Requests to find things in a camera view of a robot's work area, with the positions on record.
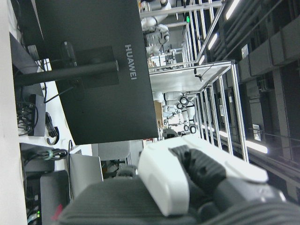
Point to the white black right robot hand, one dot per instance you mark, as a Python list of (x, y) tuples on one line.
[(164, 178)]

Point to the white humanoid robot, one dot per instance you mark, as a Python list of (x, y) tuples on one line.
[(159, 32), (178, 107)]

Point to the silver laptop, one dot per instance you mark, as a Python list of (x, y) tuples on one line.
[(85, 174)]

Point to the black Huawei monitor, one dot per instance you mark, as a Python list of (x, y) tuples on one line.
[(100, 105)]

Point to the ceiling light strip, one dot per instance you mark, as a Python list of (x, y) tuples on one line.
[(256, 147), (212, 41), (232, 9)]

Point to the flat black hub box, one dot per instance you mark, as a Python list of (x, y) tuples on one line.
[(38, 114)]

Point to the aluminium frame cage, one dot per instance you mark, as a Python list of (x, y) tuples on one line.
[(220, 98)]

